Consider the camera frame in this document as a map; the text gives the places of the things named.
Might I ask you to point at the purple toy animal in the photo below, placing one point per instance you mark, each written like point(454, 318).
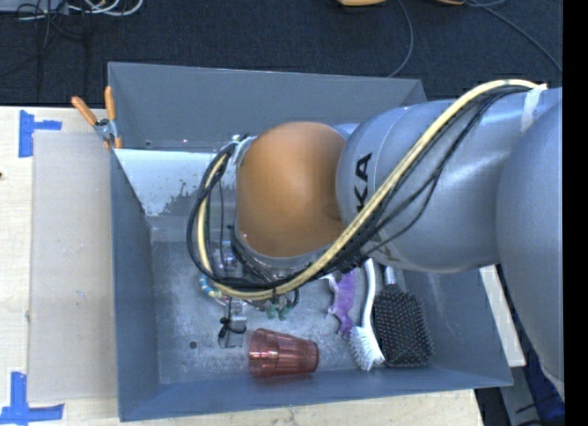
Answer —
point(345, 295)

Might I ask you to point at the black hairbrush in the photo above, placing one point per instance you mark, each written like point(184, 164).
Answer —
point(403, 328)

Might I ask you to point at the white scrubbing brush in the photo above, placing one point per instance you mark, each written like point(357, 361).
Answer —
point(366, 346)

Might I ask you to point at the pale wood flat board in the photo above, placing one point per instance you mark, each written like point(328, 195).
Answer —
point(69, 254)

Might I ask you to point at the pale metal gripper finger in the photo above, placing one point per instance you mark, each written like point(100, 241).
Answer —
point(229, 308)
point(238, 332)

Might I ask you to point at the red clear plastic cup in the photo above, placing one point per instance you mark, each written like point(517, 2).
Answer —
point(282, 354)

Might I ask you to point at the grey metal bin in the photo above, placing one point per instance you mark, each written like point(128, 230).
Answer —
point(184, 369)

